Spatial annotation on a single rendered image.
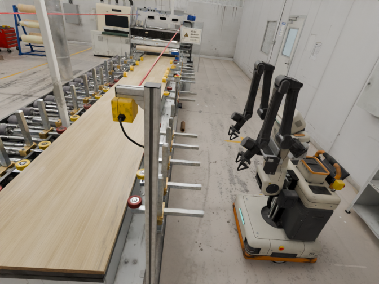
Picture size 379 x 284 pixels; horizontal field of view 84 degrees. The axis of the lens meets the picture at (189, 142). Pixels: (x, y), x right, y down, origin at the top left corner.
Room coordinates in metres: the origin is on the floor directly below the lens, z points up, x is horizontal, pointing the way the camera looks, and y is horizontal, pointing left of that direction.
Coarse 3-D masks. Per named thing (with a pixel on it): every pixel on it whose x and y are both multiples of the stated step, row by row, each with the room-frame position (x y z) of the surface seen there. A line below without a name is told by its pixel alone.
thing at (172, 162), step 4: (160, 160) 1.36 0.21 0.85; (172, 160) 1.38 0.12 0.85; (176, 160) 1.38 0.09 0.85; (180, 160) 1.39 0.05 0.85; (184, 160) 1.40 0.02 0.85; (172, 164) 1.36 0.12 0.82; (176, 164) 1.37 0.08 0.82; (180, 164) 1.37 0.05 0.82; (184, 164) 1.37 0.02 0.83; (188, 164) 1.37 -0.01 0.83; (192, 164) 1.37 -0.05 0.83; (196, 164) 1.38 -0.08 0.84
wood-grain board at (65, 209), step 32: (160, 64) 4.65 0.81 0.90; (96, 128) 1.64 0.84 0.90; (128, 128) 1.71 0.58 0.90; (64, 160) 1.15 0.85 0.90; (96, 160) 1.20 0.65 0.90; (128, 160) 1.24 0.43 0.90; (0, 192) 0.81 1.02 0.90; (32, 192) 0.84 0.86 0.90; (64, 192) 0.87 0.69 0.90; (96, 192) 0.89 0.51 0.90; (128, 192) 0.92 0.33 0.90; (0, 224) 0.62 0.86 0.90; (32, 224) 0.64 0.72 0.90; (64, 224) 0.66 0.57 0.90; (96, 224) 0.68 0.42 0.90; (0, 256) 0.47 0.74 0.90; (32, 256) 0.49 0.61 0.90; (64, 256) 0.51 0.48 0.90; (96, 256) 0.52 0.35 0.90
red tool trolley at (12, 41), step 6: (0, 30) 7.89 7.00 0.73; (6, 30) 8.12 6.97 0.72; (12, 30) 8.48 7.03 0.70; (0, 36) 7.92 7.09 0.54; (6, 36) 8.02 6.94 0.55; (12, 36) 8.39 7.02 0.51; (0, 42) 7.91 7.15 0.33; (6, 42) 7.94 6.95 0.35; (12, 42) 8.27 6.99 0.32; (18, 48) 8.54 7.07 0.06
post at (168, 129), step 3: (168, 126) 1.34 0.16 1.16; (168, 129) 1.32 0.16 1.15; (168, 132) 1.32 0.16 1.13; (168, 135) 1.32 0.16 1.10; (168, 138) 1.32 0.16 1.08; (165, 141) 1.32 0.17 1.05; (168, 141) 1.32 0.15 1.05; (168, 150) 1.32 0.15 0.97; (168, 153) 1.32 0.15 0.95; (168, 156) 1.32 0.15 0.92; (168, 159) 1.32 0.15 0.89; (168, 162) 1.32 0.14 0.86; (168, 171) 1.32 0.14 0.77; (168, 174) 1.35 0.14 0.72
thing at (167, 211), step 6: (132, 210) 0.85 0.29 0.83; (138, 210) 0.85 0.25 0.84; (144, 210) 0.86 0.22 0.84; (168, 210) 0.88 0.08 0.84; (174, 210) 0.88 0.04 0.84; (180, 210) 0.89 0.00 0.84; (186, 210) 0.89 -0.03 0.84; (192, 210) 0.90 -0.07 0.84; (198, 210) 0.90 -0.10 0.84; (192, 216) 0.87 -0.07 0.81; (198, 216) 0.88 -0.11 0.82
